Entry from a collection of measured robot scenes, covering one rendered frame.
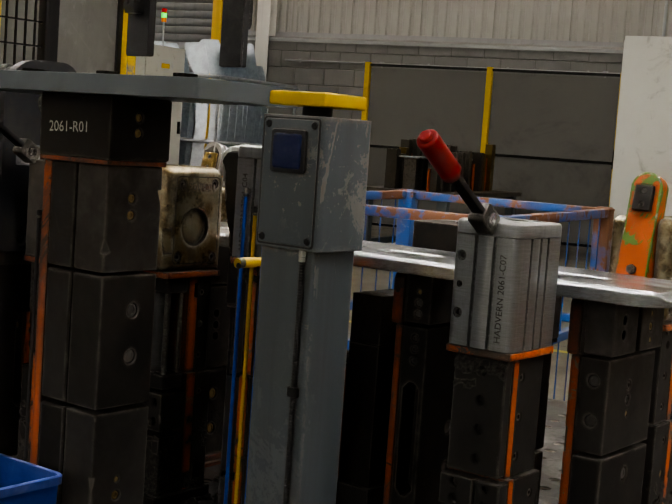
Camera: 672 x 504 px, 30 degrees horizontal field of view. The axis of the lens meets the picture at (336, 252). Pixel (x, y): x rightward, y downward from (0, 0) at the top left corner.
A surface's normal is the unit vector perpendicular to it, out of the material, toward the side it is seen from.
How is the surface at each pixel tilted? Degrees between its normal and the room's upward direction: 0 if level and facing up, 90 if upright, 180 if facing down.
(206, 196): 90
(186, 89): 90
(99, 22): 90
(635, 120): 90
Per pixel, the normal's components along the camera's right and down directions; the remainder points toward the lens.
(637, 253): -0.58, -0.18
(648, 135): -0.48, 0.04
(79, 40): 0.91, 0.11
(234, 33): -0.68, 0.02
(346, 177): 0.80, 0.11
